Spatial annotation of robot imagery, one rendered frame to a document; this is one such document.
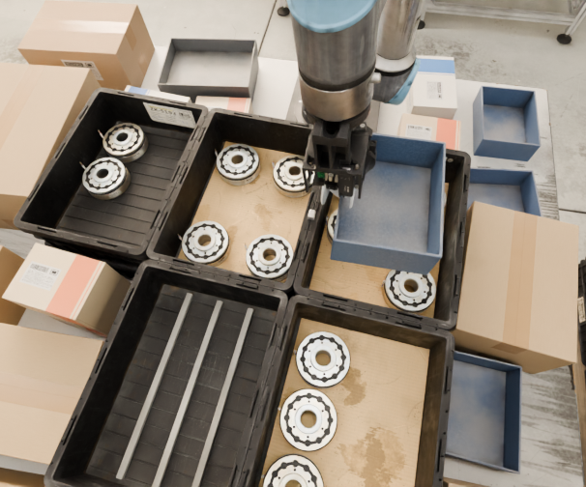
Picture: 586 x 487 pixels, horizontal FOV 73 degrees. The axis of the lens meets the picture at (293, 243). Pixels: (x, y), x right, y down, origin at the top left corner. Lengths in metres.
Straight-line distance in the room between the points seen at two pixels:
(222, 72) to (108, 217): 0.59
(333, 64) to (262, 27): 2.41
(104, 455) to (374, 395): 0.51
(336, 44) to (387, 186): 0.37
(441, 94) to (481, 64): 1.43
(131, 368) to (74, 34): 1.00
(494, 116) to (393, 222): 0.78
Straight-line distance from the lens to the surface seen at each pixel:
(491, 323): 0.88
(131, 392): 0.88
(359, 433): 0.81
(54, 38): 1.49
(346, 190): 0.50
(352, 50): 0.37
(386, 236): 0.65
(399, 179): 0.71
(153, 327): 0.89
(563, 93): 2.70
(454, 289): 0.81
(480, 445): 1.00
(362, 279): 0.87
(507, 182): 1.23
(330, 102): 0.41
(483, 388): 1.01
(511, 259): 0.94
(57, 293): 0.89
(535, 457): 1.05
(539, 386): 1.07
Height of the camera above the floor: 1.64
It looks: 65 degrees down
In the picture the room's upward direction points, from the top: 5 degrees counter-clockwise
